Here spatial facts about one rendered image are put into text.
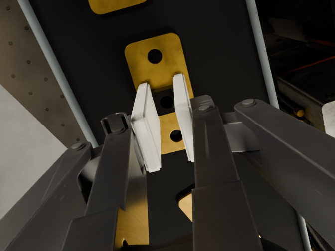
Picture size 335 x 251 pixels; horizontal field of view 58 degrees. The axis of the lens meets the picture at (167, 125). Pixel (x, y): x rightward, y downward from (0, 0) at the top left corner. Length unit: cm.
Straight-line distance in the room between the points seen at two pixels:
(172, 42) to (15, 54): 57
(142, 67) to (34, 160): 150
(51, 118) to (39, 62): 13
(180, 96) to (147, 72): 6
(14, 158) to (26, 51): 105
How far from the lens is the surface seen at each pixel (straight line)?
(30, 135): 163
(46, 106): 75
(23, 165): 172
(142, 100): 16
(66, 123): 75
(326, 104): 31
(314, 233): 55
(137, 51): 21
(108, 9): 21
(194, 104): 16
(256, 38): 21
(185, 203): 25
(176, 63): 21
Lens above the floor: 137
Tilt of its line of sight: 68 degrees down
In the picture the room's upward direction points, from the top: 178 degrees clockwise
